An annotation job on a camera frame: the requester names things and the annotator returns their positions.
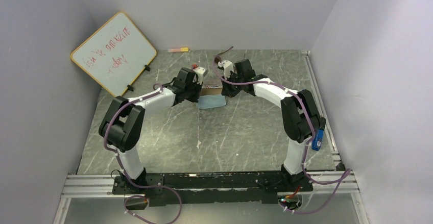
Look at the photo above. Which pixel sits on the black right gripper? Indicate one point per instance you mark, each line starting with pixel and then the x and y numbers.
pixel 227 91

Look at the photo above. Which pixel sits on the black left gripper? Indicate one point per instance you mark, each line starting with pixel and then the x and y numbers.
pixel 195 98

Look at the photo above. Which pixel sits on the light blue cloth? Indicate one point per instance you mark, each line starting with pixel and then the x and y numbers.
pixel 211 101

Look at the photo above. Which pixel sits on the brown sunglasses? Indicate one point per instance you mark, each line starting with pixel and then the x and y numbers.
pixel 221 55

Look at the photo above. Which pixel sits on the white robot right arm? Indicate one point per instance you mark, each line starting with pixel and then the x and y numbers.
pixel 300 115

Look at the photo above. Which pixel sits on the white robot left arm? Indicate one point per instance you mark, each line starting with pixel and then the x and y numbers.
pixel 122 124

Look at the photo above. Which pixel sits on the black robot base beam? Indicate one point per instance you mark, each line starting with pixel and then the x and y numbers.
pixel 266 187

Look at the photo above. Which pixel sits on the pink yellow marker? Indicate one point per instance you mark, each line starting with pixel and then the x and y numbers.
pixel 178 50

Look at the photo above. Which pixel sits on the yellow framed whiteboard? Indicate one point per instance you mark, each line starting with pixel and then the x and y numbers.
pixel 115 55

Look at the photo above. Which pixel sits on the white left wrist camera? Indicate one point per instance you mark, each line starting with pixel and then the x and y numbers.
pixel 200 74

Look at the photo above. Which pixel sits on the aluminium frame rail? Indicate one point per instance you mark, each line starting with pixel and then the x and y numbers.
pixel 100 186

